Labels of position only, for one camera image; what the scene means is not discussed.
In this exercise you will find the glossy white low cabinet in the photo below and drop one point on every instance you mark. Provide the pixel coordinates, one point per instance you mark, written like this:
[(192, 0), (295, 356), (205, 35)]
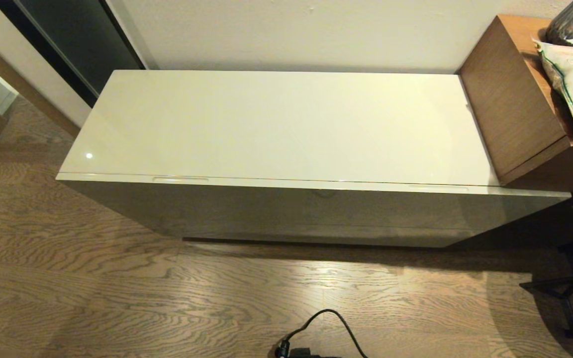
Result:
[(276, 124)]

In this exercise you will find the brown wooden side table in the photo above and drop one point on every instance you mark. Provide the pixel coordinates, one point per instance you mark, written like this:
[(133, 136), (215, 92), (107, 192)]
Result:
[(510, 99)]

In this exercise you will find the dark sliding door panel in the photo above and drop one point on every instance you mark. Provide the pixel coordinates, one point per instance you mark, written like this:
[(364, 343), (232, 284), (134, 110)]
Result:
[(77, 40)]

